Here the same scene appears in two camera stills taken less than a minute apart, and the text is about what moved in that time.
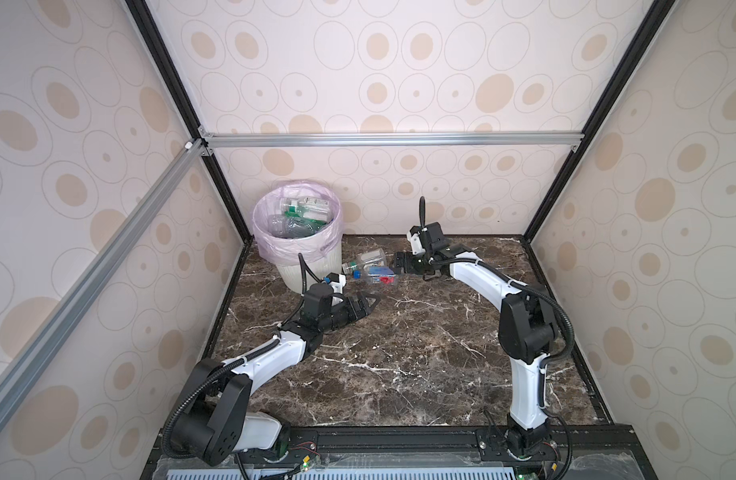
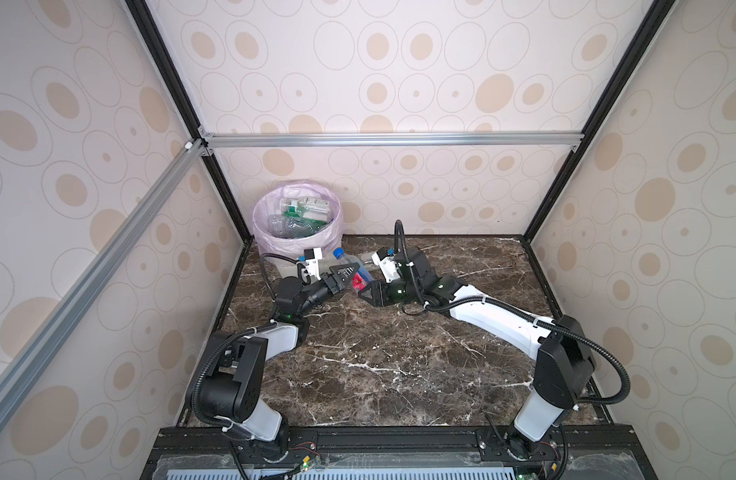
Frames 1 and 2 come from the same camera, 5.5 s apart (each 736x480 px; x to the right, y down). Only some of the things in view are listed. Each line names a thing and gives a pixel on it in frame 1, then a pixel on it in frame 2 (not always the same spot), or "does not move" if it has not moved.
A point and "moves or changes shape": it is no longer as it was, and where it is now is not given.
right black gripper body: [415, 263] to [394, 292]
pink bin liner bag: [322, 244] does not move
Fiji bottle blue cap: [376, 274] moves or changes shape
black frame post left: [185, 102] does not move
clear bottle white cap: [310, 207] does not move
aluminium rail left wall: [90, 279] does not move
